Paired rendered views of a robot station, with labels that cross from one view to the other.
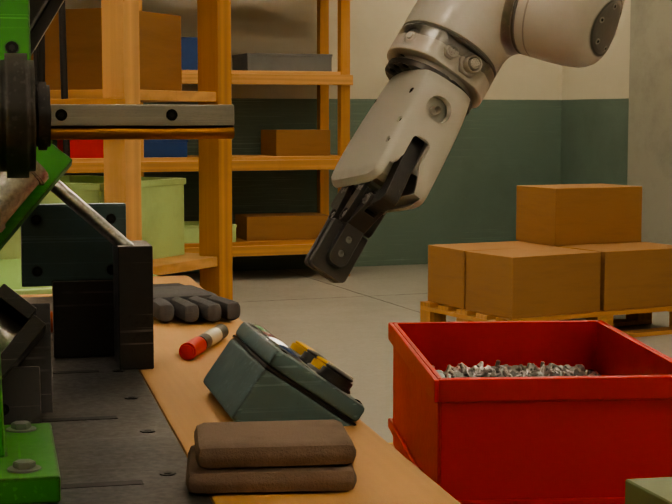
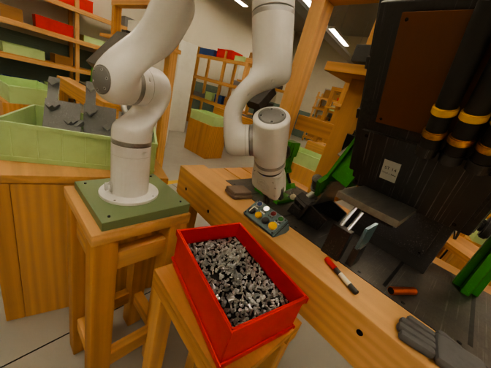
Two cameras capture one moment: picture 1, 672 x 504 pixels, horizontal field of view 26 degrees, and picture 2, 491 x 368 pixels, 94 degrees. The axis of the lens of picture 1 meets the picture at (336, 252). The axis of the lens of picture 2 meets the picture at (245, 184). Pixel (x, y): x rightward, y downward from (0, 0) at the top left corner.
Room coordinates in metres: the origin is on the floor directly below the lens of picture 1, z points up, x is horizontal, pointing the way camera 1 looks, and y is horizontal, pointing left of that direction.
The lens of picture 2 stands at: (1.63, -0.46, 1.31)
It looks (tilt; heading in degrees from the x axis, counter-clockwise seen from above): 21 degrees down; 145
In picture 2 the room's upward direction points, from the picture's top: 16 degrees clockwise
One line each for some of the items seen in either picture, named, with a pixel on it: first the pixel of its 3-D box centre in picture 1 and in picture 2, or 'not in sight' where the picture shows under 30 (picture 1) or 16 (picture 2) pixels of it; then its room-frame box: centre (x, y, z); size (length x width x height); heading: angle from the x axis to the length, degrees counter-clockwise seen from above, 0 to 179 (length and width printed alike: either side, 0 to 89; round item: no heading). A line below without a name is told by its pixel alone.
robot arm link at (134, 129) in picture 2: not in sight; (142, 105); (0.80, -0.36, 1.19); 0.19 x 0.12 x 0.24; 127
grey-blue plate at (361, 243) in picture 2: (74, 279); (362, 244); (1.33, 0.24, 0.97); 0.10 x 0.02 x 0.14; 103
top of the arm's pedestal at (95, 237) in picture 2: not in sight; (128, 204); (0.82, -0.38, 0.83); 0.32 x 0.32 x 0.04; 17
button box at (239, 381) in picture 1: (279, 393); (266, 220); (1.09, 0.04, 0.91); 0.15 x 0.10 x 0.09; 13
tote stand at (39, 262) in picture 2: not in sight; (90, 218); (0.24, -0.51, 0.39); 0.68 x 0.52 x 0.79; 93
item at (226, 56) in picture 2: not in sight; (222, 93); (-4.97, 2.43, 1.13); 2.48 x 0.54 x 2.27; 20
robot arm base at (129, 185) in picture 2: not in sight; (131, 169); (0.82, -0.38, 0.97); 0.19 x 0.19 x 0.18
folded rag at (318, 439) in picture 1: (269, 454); (239, 191); (0.87, 0.04, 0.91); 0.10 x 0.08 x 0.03; 95
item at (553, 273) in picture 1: (558, 259); not in sight; (7.60, -1.16, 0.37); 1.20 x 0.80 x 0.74; 118
